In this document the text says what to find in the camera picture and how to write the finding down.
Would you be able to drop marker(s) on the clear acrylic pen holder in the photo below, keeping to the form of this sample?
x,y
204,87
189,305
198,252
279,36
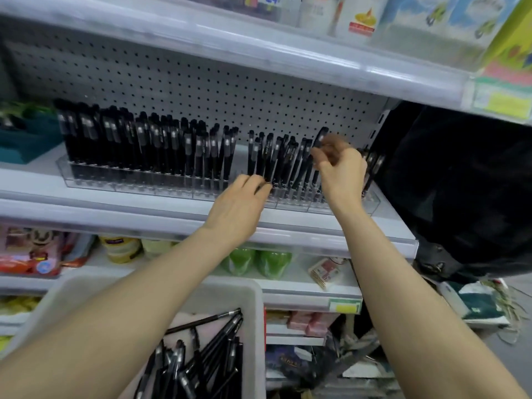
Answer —
x,y
124,180

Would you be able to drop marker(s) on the yellow packets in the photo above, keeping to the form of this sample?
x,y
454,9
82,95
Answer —
x,y
16,305

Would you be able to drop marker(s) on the person's right hand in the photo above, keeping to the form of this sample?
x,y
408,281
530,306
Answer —
x,y
343,178

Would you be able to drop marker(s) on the white metal shelf board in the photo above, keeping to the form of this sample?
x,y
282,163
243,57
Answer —
x,y
104,211

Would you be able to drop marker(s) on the black bag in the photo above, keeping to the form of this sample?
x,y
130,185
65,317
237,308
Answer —
x,y
457,191

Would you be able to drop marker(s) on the person's right forearm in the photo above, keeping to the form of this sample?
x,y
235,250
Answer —
x,y
399,303

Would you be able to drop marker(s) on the black gel pen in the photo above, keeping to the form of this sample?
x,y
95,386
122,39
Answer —
x,y
321,135

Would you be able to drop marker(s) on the row of standing black pens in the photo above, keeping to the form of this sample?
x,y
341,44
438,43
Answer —
x,y
145,141

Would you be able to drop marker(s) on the yellow-green box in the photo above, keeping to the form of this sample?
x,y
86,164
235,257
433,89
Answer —
x,y
513,41

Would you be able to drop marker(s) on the white plastic bin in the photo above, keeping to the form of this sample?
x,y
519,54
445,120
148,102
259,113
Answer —
x,y
232,295

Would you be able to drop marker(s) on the dark purple packet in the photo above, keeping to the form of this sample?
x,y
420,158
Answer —
x,y
293,365

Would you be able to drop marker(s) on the person's left forearm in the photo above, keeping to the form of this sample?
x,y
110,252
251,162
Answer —
x,y
124,311

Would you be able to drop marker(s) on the light blue printed package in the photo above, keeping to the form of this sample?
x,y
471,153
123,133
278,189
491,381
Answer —
x,y
440,24

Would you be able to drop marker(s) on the person's right fingers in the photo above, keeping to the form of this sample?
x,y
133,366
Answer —
x,y
330,150

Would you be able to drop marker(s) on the green packet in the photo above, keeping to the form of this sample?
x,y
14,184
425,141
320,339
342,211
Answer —
x,y
272,263
240,261

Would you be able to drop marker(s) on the low white shelf board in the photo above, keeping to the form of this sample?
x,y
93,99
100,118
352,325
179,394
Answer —
x,y
299,286

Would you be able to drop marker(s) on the yellow tub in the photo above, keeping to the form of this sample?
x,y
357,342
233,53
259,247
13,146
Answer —
x,y
120,249

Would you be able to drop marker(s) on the pale green tub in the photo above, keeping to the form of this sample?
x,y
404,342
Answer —
x,y
157,248

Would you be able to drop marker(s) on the dark green white pack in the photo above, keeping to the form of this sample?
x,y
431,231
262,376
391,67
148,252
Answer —
x,y
478,305

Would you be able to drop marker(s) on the white box with red label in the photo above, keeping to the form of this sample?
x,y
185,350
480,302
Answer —
x,y
360,16

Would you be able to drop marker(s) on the red snack packet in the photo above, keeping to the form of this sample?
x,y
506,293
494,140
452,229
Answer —
x,y
29,251

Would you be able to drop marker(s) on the teal plastic tray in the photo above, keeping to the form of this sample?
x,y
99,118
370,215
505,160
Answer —
x,y
29,141

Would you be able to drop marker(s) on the person's left fingers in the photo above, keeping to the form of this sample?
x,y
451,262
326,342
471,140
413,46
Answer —
x,y
254,185

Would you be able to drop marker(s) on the person's left hand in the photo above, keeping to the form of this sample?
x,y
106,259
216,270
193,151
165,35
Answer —
x,y
232,211

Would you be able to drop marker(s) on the white shelf with clear rail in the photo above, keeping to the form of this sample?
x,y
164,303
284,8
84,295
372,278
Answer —
x,y
249,41

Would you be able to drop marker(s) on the small red white box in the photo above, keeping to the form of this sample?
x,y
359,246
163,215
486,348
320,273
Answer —
x,y
326,272

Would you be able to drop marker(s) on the grey pegboard back panel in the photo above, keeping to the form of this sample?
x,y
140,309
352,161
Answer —
x,y
187,83

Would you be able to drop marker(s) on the pile of loose black pens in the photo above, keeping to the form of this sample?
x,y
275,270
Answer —
x,y
208,353

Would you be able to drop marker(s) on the green yellow shelf label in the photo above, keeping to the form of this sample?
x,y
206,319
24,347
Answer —
x,y
501,99

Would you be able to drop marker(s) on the yellow price label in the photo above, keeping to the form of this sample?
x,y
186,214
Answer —
x,y
344,306

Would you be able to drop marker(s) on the pink boxes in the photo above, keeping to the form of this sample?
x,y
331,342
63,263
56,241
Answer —
x,y
309,322

